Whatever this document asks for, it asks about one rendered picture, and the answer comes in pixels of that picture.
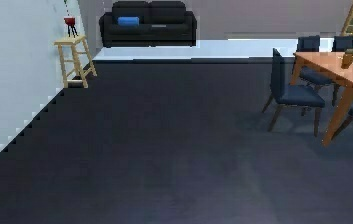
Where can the black sofa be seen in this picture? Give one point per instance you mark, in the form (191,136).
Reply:
(170,31)

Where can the grey flat remote control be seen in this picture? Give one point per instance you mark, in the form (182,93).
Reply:
(158,26)

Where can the blue cushion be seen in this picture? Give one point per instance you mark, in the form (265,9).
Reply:
(128,21)

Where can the pale wooden stool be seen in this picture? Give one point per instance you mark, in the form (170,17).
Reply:
(73,56)

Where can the red pot plant on legs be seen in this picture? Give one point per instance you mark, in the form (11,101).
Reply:
(70,22)

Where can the orange wooden dining table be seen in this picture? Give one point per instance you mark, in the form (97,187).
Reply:
(337,71)

